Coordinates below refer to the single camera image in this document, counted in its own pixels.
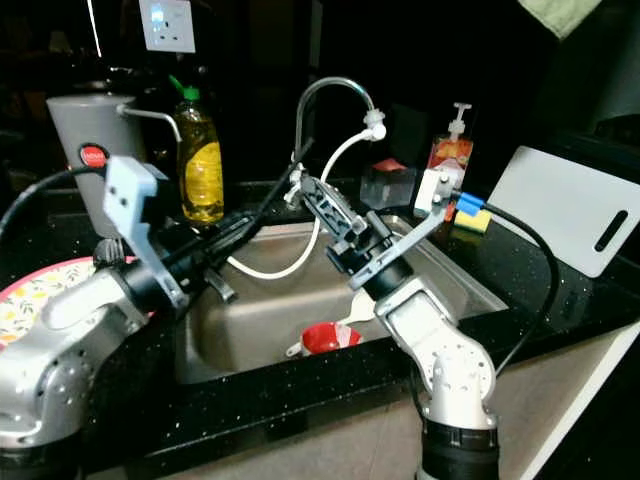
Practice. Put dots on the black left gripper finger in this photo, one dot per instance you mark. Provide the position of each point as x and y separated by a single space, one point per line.
255 238
240 220

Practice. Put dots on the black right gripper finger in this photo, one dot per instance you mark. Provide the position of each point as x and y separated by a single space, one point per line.
348 207
322 205

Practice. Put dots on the red and white bowl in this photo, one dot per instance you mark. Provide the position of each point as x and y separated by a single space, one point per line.
325 340

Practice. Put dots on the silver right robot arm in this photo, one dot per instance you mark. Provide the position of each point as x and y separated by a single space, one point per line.
445 365

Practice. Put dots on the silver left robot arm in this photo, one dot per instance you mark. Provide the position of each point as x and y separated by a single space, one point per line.
50 360

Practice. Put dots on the clear plastic soap container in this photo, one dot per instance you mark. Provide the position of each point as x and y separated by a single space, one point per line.
388 185

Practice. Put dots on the yellow dish soap bottle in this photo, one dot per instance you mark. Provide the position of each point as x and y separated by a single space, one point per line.
200 170

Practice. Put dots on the stainless steel sink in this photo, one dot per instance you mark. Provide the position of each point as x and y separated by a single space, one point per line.
270 320

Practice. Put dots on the black fork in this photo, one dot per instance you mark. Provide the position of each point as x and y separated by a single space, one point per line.
108 252

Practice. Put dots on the red hand soap pump bottle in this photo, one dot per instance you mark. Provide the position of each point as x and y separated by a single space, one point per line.
450 155

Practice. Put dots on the chrome gooseneck faucet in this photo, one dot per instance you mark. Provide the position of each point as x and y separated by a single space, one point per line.
335 83

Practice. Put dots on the pink floral plate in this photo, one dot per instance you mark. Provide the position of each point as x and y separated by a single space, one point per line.
40 300

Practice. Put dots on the grey water filter canister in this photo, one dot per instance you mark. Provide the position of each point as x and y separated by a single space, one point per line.
85 130

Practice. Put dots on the beige cabinet front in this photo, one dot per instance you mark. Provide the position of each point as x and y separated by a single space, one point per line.
310 440

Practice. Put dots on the white plastic cutting board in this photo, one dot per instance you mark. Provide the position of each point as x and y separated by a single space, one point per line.
560 200

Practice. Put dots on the green towel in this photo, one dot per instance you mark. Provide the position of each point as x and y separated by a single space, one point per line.
555 14

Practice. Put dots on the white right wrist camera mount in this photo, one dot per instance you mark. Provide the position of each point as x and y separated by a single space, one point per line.
435 190

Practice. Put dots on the light grey left wrist camera mount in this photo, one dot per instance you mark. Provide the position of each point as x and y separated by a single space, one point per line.
135 195

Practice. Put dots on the white wall socket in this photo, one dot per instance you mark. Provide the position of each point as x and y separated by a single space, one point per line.
168 25

